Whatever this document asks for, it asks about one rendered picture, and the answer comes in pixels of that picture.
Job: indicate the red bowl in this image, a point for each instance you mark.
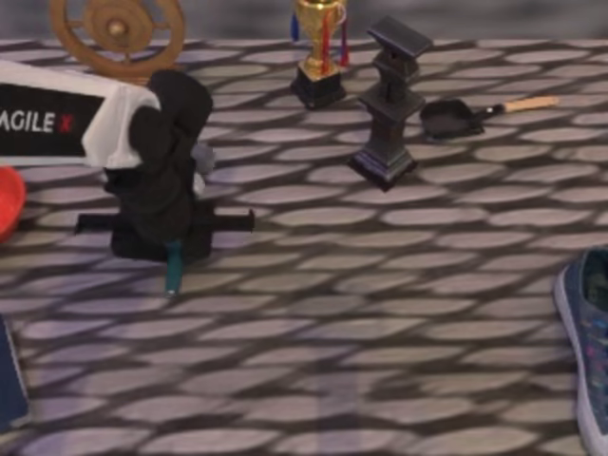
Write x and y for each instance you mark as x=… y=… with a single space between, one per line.
x=9 y=202

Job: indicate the gold trophy cup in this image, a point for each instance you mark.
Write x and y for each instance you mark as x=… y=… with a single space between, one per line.
x=319 y=54

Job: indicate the wooden ship wheel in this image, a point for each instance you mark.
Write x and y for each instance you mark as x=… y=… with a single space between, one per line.
x=117 y=33

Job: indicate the dark pedestal stand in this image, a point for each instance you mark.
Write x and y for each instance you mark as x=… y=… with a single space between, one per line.
x=389 y=102

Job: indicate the blue patterned sneaker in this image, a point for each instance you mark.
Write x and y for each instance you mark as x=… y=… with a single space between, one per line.
x=586 y=342

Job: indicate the dark blue book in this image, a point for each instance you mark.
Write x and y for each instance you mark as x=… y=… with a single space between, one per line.
x=10 y=375

